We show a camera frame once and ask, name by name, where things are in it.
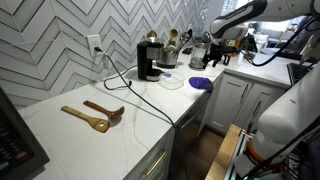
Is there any long dark power cable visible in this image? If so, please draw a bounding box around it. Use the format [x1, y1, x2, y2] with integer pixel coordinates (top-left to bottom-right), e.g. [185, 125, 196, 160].
[93, 46, 177, 130]

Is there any wooden board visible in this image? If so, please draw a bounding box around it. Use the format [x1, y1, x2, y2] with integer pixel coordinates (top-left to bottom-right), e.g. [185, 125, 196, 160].
[204, 123, 243, 180]

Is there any white corner cabinet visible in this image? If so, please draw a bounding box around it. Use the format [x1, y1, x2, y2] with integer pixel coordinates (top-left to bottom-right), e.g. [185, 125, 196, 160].
[199, 71, 290, 138]

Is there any purple bowl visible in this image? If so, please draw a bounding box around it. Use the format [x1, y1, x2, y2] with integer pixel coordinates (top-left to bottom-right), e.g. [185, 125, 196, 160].
[188, 76, 215, 94]

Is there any gold drawer handle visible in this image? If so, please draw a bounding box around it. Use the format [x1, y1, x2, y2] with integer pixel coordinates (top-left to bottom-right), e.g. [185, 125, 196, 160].
[142, 150, 168, 177]

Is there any black grinder power cable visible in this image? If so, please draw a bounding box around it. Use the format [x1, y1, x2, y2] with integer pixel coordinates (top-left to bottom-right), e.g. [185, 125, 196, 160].
[102, 64, 140, 91]

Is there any window with blinds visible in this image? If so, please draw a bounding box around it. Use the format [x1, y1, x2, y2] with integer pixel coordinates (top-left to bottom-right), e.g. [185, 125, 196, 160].
[221, 0, 250, 16]

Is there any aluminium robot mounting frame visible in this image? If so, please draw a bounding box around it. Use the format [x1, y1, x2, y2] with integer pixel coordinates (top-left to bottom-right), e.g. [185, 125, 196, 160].
[229, 129, 320, 180]

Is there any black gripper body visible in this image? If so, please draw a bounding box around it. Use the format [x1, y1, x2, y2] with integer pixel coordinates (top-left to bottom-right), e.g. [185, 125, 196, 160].
[206, 44, 240, 60]

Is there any steel utensil holder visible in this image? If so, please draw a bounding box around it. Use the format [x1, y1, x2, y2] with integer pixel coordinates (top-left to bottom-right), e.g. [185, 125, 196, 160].
[156, 46, 180, 70]

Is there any dark metal spoon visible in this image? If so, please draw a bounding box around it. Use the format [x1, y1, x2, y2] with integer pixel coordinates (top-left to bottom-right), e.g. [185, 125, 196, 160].
[174, 28, 194, 55]

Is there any black cabinet door handle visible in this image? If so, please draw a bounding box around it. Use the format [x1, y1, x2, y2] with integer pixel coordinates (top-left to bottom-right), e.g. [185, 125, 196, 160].
[240, 84, 250, 103]
[252, 99, 263, 118]

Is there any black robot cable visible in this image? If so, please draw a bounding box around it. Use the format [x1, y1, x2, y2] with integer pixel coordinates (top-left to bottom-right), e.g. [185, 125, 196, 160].
[246, 14, 320, 180]

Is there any black laptop keyboard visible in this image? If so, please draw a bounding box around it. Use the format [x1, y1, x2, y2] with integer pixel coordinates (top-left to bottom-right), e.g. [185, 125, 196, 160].
[286, 61, 315, 87]

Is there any white wall outlet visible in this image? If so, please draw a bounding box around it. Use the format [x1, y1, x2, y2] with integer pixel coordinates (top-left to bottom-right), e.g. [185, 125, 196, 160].
[86, 33, 104, 57]

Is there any black coffee grinder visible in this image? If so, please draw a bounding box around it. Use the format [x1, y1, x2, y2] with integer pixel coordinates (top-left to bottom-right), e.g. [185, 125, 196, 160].
[136, 36, 166, 83]

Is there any silver ladle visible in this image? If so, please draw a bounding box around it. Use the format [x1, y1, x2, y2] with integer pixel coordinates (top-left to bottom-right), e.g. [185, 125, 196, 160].
[165, 44, 178, 54]

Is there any silver dishwasher handle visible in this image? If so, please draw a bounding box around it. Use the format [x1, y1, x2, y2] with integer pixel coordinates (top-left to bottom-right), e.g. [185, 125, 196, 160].
[179, 94, 211, 130]

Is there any light slotted wooden spatula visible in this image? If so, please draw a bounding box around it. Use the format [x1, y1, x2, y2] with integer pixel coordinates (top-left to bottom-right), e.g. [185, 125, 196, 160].
[60, 105, 111, 134]

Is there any dark brown wooden spoon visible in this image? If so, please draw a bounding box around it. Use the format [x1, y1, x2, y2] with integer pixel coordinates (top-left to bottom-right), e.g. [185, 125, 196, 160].
[82, 99, 126, 121]

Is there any black microwave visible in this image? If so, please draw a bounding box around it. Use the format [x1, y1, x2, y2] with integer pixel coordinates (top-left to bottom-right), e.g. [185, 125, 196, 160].
[0, 85, 51, 180]

